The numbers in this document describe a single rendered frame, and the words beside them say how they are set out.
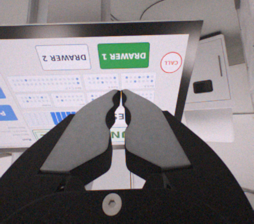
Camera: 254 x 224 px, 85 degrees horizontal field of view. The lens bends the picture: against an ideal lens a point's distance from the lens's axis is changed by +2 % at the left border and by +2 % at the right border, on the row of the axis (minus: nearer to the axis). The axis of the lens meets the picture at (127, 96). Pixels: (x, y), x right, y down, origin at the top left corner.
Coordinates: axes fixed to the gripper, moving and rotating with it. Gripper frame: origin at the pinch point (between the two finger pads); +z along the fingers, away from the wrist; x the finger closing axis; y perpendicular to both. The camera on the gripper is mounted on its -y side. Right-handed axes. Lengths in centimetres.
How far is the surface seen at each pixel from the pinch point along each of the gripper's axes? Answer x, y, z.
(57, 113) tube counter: -15.5, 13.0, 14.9
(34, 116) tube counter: -21.2, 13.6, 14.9
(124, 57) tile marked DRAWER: 0.4, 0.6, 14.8
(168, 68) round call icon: 8.8, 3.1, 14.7
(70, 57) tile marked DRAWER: -9.5, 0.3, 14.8
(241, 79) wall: 237, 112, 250
